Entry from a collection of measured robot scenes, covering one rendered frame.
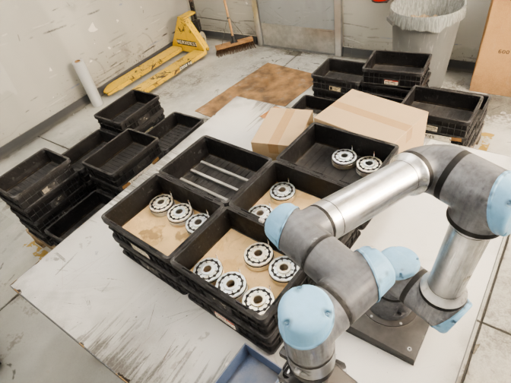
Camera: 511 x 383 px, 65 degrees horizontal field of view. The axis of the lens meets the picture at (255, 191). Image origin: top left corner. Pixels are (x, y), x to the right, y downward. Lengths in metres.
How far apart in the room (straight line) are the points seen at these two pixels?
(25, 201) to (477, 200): 2.38
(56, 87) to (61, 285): 3.04
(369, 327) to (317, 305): 0.81
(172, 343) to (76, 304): 0.45
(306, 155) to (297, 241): 1.17
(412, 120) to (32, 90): 3.58
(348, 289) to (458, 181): 0.38
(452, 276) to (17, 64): 4.02
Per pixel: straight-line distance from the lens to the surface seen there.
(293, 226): 0.65
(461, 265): 1.02
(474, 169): 0.88
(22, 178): 2.97
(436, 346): 1.40
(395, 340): 1.34
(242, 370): 1.36
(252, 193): 1.55
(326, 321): 0.54
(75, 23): 4.66
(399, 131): 1.79
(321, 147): 1.82
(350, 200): 0.72
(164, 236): 1.58
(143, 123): 3.03
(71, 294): 1.77
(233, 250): 1.45
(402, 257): 1.22
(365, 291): 0.60
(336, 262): 0.61
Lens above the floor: 1.93
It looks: 42 degrees down
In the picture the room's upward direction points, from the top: 12 degrees counter-clockwise
